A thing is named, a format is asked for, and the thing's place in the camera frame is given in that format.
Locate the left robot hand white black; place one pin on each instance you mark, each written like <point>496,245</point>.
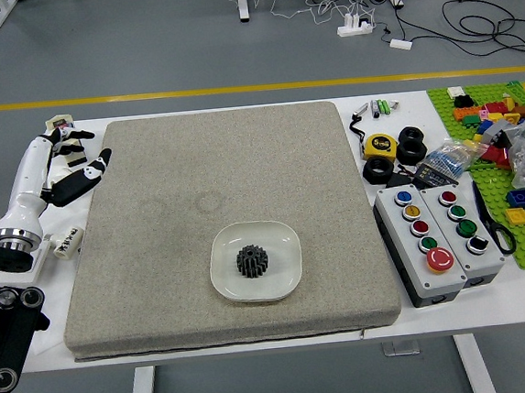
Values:
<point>29,180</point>

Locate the big black gear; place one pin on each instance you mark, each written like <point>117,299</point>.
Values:
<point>262,270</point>

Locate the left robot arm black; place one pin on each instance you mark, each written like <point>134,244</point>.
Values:
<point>6,320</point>

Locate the big black hex nut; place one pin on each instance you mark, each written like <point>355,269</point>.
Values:
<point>371,173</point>
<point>403,153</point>
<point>404,134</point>

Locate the grey five-button control box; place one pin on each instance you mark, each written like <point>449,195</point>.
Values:
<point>435,278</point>

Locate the grey four-button control box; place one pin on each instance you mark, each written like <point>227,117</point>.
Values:
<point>484,260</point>

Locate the white labelled tube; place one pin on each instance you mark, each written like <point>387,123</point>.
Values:
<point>69,242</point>

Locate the white square plate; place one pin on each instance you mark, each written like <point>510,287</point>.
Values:
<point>226,255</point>

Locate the grey-brown mat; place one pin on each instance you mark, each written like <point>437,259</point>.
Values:
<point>241,161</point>

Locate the yellow tape measure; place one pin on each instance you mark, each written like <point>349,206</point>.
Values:
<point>380,146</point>

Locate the black white battery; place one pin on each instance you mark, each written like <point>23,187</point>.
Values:
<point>375,108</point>

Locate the white power strip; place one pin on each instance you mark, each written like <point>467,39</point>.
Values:
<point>353,26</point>

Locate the green white battery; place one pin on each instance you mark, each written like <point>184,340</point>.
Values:
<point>382,107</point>
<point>388,106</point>

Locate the black flat pouch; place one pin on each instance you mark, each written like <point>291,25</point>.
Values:
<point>401,180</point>

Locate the white power adapter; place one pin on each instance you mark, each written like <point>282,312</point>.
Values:
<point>401,43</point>

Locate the black display module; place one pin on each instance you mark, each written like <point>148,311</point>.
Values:
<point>435,176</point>

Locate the plastic bag blue parts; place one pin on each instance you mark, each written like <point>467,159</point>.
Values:
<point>448,159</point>

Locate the white toy brick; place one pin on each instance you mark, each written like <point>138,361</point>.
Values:
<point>456,92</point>

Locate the black toy brick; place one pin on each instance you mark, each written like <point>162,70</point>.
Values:
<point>463,101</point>

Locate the orange toy brick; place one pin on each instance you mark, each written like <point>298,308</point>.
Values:
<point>469,113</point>

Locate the small green toy brick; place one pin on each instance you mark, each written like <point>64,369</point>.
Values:
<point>470,121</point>

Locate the big red toy brick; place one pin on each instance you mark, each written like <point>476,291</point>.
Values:
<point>493,155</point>

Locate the black scissors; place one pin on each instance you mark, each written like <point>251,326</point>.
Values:
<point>495,229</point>

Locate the grey toy piece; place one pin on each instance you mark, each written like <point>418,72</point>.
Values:
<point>502,129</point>

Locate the blue square toy brick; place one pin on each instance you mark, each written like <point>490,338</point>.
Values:
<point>520,198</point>

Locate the long green toy brick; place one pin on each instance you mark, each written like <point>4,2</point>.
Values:
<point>519,92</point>

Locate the beige switch box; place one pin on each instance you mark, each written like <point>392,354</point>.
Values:
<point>60,120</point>

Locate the grey table bracket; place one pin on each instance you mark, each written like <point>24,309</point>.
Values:
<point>400,348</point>

